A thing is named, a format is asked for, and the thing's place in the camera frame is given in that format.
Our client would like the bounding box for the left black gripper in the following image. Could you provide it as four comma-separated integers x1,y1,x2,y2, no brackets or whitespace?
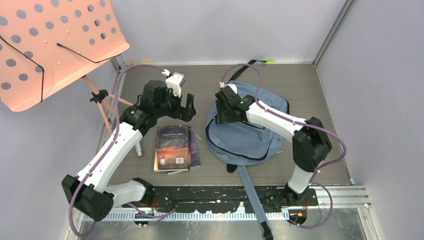
155,87,196,122

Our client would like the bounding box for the light blue backpack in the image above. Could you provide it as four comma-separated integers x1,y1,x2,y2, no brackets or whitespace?
204,59,291,240

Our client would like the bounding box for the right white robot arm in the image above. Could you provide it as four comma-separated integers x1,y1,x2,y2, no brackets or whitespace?
215,84,332,205

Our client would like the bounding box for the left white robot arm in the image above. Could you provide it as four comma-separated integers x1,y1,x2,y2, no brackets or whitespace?
61,74,196,222

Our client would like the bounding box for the dark sunset cover book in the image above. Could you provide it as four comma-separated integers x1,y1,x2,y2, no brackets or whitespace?
153,125,191,172

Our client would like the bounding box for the silver metal cylinder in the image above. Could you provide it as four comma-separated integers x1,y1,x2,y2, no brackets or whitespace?
134,142,143,158

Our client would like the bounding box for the purple cover book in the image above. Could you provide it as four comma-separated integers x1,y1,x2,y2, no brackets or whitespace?
189,126,201,169

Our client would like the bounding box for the pink perforated music stand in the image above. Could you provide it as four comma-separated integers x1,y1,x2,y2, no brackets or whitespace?
0,0,140,135

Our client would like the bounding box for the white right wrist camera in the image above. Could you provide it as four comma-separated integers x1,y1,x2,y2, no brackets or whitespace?
219,83,238,96

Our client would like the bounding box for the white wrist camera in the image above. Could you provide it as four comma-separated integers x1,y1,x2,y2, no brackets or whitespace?
219,83,238,96
165,72,186,98

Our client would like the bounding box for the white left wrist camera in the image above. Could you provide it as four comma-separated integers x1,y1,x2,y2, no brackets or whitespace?
165,72,186,98

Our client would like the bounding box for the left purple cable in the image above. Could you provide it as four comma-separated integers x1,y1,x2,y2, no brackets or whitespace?
67,64,171,239

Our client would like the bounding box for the purple cable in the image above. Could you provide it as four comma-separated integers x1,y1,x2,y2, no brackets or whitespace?
67,64,171,239
219,63,348,230

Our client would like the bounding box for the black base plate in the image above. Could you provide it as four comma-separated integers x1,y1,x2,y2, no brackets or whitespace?
138,185,318,214

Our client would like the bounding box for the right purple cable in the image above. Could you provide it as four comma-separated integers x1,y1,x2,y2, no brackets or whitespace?
219,63,348,230

